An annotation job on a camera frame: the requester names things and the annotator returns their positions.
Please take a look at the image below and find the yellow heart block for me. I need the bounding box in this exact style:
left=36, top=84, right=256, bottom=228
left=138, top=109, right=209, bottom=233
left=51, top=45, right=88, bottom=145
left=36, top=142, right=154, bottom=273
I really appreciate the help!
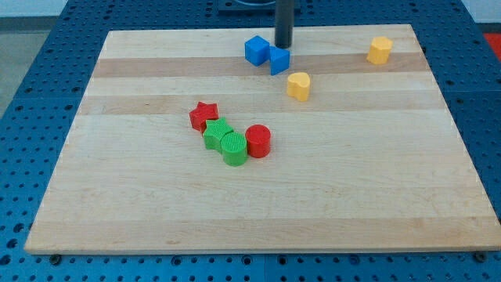
left=287, top=72, right=311, bottom=102

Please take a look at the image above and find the blue cube block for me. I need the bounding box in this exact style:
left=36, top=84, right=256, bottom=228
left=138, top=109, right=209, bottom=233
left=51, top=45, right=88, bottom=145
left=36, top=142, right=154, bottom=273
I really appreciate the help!
left=244, top=35, right=270, bottom=67

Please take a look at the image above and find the yellow hexagon block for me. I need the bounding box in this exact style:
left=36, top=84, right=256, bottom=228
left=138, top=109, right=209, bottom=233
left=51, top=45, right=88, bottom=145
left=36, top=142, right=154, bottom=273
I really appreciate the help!
left=366, top=36, right=393, bottom=65

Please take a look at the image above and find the red cylinder block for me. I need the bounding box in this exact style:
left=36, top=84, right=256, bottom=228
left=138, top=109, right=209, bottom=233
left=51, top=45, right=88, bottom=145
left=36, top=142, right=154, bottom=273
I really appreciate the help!
left=245, top=125, right=271, bottom=158

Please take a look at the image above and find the green cylinder block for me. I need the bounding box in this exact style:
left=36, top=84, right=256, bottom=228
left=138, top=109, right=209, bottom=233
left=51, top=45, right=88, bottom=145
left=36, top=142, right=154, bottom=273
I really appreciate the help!
left=221, top=132, right=247, bottom=166

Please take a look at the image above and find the blue triangular prism block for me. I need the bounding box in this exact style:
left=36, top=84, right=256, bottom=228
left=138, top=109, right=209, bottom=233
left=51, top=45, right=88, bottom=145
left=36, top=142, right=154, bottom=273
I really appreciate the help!
left=269, top=46, right=290, bottom=75

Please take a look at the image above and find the green star block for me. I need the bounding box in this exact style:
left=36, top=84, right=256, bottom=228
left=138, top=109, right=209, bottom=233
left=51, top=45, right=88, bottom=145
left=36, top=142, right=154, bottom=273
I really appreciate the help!
left=203, top=117, right=233, bottom=153

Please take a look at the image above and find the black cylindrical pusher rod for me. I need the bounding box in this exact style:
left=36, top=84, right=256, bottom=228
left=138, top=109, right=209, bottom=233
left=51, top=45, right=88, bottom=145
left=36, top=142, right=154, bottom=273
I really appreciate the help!
left=275, top=0, right=294, bottom=49

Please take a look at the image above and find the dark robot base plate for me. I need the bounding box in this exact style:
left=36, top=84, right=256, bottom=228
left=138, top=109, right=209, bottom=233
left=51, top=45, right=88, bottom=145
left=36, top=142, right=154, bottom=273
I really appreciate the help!
left=214, top=0, right=276, bottom=15

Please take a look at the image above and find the red star block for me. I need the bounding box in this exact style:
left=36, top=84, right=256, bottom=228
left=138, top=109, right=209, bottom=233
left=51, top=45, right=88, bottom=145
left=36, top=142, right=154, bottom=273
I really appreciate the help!
left=189, top=102, right=219, bottom=133

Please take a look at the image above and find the wooden board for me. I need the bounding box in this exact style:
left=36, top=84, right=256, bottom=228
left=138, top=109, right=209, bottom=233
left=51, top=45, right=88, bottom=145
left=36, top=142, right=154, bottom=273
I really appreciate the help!
left=25, top=24, right=500, bottom=255

